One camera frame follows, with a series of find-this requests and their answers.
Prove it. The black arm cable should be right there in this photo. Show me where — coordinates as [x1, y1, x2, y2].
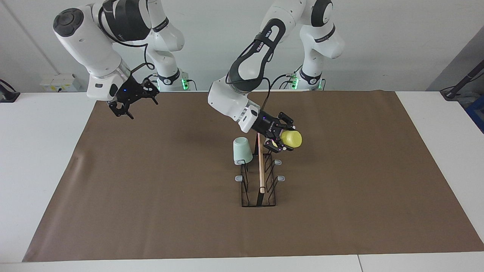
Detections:
[226, 42, 299, 108]
[99, 8, 155, 72]

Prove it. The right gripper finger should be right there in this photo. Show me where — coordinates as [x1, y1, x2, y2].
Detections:
[141, 78, 160, 106]
[108, 99, 135, 120]

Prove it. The black base cable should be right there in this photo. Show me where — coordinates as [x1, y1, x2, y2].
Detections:
[143, 74, 159, 91]
[269, 66, 303, 90]

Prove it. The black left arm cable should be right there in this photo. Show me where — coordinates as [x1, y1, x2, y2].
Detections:
[226, 42, 299, 108]

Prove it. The yellow cup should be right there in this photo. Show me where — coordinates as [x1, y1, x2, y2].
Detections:
[280, 130, 303, 149]

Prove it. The black wire cup rack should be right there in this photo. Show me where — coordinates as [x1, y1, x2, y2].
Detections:
[234, 132, 286, 208]

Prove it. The black table clamp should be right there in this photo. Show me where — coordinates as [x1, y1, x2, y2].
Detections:
[0, 79, 20, 103]

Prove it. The brown table mat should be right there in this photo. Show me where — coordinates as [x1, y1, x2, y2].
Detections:
[23, 90, 484, 262]

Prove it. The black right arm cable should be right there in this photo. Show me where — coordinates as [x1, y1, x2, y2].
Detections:
[99, 8, 155, 72]

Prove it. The pale green cup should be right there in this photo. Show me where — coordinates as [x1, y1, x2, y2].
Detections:
[232, 137, 253, 166]

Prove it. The black stand pole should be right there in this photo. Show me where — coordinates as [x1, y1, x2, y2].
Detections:
[440, 60, 484, 100]

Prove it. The blue box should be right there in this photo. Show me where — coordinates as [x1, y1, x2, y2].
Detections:
[466, 94, 484, 133]

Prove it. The white power strip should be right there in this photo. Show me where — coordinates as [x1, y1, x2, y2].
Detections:
[40, 74, 81, 92]

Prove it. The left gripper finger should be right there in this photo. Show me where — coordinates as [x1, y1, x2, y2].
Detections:
[262, 137, 295, 153]
[277, 111, 296, 132]

